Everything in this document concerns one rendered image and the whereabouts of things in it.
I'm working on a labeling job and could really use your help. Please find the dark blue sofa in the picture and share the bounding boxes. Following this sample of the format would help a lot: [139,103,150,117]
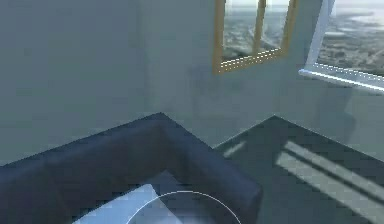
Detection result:
[0,112,264,224]

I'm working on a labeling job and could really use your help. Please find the pale blue sofa cushion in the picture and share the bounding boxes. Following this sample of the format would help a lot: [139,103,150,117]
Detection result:
[71,183,184,224]

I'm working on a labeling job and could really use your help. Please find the wooden framed window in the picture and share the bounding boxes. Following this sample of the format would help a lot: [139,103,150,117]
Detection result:
[212,0,300,76]

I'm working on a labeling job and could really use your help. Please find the clear glass bowl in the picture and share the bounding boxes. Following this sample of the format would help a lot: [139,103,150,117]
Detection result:
[125,190,242,224]

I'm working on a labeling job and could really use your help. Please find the white framed window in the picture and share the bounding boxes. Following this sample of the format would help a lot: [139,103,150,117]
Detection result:
[298,0,384,95]

